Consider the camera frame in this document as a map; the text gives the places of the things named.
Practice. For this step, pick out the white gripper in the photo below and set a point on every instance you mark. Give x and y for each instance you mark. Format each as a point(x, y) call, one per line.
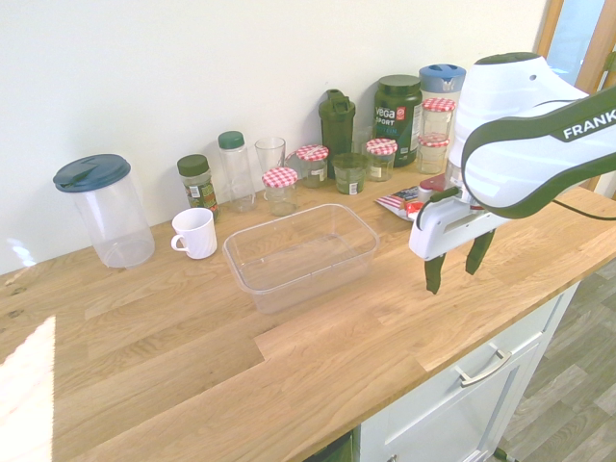
point(440, 226)

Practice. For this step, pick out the clear pitcher light blue lid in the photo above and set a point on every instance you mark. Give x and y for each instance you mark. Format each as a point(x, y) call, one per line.
point(440, 79)

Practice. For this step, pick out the dark green Vega protein tub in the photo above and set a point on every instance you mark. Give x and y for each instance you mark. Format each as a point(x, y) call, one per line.
point(398, 120)

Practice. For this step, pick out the small green glass jar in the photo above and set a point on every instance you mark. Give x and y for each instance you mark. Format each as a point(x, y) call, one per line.
point(350, 174)

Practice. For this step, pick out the clear drinking glass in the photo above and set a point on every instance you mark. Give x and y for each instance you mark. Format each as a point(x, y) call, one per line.
point(270, 154)

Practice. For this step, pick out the dark red capped object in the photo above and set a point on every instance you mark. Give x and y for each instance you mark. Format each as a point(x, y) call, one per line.
point(434, 183)

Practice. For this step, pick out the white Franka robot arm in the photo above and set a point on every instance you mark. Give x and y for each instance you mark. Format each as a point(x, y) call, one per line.
point(505, 144)

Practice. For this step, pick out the clear pitcher dark blue lid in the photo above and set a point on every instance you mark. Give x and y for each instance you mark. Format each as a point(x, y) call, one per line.
point(113, 216)

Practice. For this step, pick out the honey BBQ chip bag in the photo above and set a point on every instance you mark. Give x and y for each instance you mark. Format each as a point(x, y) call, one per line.
point(395, 201)

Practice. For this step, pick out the spice jar dark green lid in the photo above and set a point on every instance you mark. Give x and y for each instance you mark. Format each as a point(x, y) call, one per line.
point(199, 190)

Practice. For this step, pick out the glass jar red checked lid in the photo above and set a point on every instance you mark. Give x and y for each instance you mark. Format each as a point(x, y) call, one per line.
point(280, 190)
point(438, 118)
point(381, 159)
point(432, 156)
point(314, 166)

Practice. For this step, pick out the white ceramic mug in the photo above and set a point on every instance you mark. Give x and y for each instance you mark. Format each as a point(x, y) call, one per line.
point(195, 236)

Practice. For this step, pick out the tall clear bottle green cap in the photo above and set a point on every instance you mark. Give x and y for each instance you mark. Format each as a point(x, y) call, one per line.
point(237, 178)

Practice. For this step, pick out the dark green shaker bottle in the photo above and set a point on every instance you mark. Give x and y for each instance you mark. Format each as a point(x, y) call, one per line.
point(337, 125)

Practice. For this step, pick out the clear rectangular plastic container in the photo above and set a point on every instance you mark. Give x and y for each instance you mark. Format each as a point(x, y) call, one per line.
point(298, 269)

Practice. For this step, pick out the white kitchen cabinet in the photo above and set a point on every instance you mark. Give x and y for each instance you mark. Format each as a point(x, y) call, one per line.
point(457, 414)

